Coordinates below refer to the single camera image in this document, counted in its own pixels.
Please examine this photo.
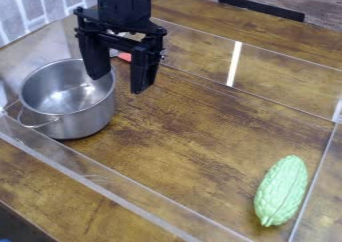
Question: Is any red handled spatula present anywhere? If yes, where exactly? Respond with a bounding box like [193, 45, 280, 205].
[109, 49, 131, 62]

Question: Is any silver metal pot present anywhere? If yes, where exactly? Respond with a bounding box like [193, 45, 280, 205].
[16, 58, 116, 140]

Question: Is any black wall strip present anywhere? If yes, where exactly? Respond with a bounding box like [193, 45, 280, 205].
[217, 0, 304, 22]

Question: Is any clear acrylic enclosure wall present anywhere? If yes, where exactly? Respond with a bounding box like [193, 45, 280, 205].
[0, 16, 342, 242]

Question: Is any green bitter gourd toy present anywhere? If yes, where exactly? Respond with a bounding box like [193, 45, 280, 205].
[254, 155, 308, 227]

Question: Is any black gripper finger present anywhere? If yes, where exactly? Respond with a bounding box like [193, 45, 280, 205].
[131, 46, 160, 94]
[77, 33, 111, 80]

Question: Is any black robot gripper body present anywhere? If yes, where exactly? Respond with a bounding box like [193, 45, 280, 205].
[72, 0, 168, 56]

